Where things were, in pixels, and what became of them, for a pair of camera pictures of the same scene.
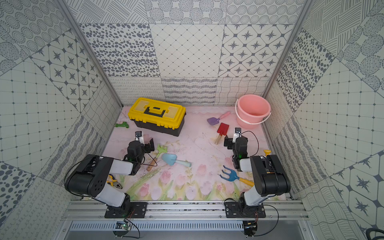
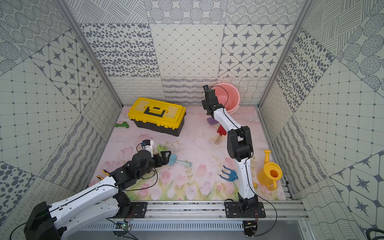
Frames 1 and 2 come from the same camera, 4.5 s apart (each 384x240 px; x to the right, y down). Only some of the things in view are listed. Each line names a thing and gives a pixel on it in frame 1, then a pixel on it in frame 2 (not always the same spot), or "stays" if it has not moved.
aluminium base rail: (279, 210) stays
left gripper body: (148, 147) to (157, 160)
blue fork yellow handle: (233, 176) stays
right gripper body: (228, 141) to (205, 104)
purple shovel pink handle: (213, 121) stays
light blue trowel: (170, 159) stays
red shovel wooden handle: (222, 130) stays
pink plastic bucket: (251, 110) to (228, 95)
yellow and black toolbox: (164, 117) stays
